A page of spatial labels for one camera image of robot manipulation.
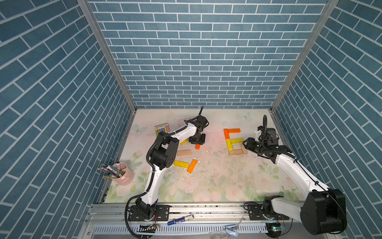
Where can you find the natural wood block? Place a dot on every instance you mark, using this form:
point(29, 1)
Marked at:
point(244, 150)
point(235, 152)
point(184, 152)

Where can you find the yellow block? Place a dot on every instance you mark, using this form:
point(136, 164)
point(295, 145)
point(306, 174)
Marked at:
point(184, 141)
point(237, 140)
point(181, 164)
point(229, 144)

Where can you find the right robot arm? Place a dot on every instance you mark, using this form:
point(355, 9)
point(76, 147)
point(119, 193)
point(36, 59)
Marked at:
point(323, 209)

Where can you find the aluminium rail frame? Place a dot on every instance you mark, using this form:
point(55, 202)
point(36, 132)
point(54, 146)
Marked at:
point(211, 221)

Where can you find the pink pen cup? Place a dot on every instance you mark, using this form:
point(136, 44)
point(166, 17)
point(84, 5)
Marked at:
point(119, 173)

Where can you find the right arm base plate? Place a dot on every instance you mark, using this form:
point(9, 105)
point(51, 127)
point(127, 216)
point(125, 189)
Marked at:
point(255, 212)

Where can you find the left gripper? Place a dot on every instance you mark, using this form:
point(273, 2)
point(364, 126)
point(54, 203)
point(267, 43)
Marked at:
point(201, 142)

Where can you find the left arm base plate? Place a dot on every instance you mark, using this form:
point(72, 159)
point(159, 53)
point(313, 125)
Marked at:
point(159, 212)

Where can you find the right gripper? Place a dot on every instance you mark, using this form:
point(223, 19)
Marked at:
point(250, 141)

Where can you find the pink pencil case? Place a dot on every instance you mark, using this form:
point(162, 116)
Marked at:
point(182, 123)

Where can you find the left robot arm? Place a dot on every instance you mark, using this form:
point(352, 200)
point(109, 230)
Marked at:
point(161, 156)

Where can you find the coloured marker box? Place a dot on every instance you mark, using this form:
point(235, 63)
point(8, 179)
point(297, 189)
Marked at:
point(162, 128)

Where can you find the blue screwdriver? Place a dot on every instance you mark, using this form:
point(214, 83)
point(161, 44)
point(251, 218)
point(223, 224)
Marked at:
point(180, 220)

